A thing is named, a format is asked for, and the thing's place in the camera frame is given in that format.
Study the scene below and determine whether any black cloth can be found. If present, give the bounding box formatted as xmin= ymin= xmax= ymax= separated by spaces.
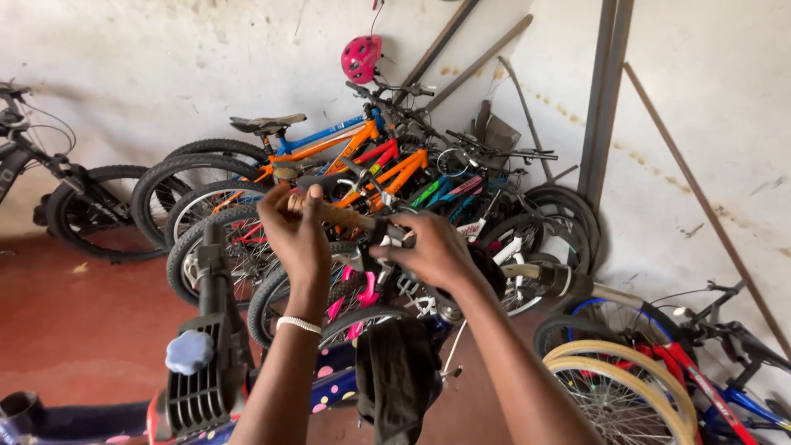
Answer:
xmin=355 ymin=316 xmax=443 ymax=445

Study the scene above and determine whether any black repair stand clamp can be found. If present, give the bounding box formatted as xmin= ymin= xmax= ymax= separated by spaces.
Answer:
xmin=162 ymin=221 xmax=255 ymax=441

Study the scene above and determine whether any pale blue clamp knob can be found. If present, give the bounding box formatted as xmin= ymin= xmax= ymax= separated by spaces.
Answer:
xmin=165 ymin=329 xmax=215 ymax=377

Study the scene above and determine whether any brown handlebar grip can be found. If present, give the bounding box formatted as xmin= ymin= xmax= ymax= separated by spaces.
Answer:
xmin=501 ymin=262 xmax=595 ymax=299
xmin=287 ymin=193 xmax=379 ymax=233

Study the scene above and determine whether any grey metal post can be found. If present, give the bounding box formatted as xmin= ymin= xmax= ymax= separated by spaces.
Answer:
xmin=576 ymin=0 xmax=635 ymax=208

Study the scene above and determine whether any cream tyre bicycle wheel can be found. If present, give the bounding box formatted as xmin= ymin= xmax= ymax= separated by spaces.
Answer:
xmin=546 ymin=356 xmax=694 ymax=445
xmin=543 ymin=339 xmax=700 ymax=441

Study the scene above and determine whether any black bicycle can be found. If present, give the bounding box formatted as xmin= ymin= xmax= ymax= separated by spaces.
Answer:
xmin=0 ymin=79 xmax=189 ymax=264

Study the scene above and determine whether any dark wooden plank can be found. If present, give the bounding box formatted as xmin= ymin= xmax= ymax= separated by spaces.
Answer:
xmin=393 ymin=0 xmax=481 ymax=107

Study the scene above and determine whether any brown wooden plank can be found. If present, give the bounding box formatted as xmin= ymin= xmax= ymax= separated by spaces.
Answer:
xmin=424 ymin=14 xmax=534 ymax=113

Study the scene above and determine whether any stack of black tyres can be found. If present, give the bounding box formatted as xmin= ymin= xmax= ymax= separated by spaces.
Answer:
xmin=524 ymin=182 xmax=601 ymax=276

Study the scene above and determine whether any pink bicycle helmet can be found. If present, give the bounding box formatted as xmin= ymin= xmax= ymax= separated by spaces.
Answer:
xmin=340 ymin=35 xmax=384 ymax=85

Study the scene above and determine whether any white bead bracelet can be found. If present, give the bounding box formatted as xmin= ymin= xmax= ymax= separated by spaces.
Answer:
xmin=276 ymin=316 xmax=323 ymax=337

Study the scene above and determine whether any red and blue bicycle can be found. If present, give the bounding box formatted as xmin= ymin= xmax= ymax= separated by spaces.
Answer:
xmin=534 ymin=280 xmax=791 ymax=445

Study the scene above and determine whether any person's right hand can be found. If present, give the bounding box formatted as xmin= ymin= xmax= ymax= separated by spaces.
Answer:
xmin=369 ymin=211 xmax=480 ymax=295

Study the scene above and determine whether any person's left hand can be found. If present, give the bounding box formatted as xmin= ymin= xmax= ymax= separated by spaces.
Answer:
xmin=256 ymin=183 xmax=332 ymax=293

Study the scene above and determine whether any grey metal shovel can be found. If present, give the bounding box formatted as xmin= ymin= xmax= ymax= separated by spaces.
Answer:
xmin=472 ymin=56 xmax=556 ymax=181

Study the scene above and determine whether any thin brown metal rod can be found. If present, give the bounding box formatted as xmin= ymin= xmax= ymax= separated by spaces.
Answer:
xmin=622 ymin=62 xmax=791 ymax=361

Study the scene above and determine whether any row of parked bicycles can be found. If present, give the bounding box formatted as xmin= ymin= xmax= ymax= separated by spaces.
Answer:
xmin=130 ymin=80 xmax=601 ymax=350

